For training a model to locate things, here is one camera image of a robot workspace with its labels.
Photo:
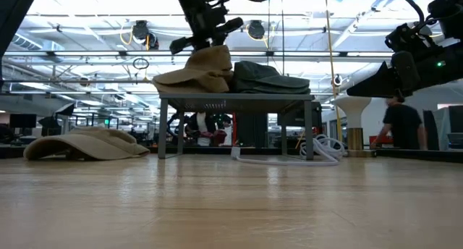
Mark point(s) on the red box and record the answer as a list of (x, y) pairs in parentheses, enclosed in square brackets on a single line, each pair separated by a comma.
[(380, 139)]

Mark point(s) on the dark green baseball cap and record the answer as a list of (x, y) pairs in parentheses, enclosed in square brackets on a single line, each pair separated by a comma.
[(275, 90), (260, 73)]

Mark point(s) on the small round ceiling fixture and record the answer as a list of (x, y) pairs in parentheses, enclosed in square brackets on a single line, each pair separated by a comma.
[(337, 80)]

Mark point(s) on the white mushroom table lamp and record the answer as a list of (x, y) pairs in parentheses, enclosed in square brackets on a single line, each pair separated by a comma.
[(352, 108)]

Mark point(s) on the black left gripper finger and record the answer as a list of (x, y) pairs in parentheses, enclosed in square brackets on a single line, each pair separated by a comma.
[(231, 24), (180, 45)]

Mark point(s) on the grey perforated metal shelf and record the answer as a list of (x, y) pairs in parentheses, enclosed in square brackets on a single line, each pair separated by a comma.
[(235, 96)]

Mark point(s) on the dark cabinet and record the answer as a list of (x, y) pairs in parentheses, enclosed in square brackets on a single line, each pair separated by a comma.
[(251, 127)]

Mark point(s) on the black box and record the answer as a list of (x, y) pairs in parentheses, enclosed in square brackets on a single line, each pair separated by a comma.
[(294, 115)]

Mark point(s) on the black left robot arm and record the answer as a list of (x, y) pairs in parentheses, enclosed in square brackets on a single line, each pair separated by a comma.
[(14, 10)]

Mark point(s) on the black monitor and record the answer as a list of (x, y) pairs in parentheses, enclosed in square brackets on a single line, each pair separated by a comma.
[(21, 120)]

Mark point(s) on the person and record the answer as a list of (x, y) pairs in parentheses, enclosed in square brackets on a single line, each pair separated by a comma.
[(401, 126), (202, 129)]

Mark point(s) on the black ceiling spotlight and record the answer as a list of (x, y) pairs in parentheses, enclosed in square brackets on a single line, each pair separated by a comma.
[(140, 30), (256, 30)]

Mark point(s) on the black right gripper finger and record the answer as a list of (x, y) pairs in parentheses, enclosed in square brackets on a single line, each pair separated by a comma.
[(380, 84)]

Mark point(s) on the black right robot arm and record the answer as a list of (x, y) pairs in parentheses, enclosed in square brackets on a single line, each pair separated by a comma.
[(448, 10)]

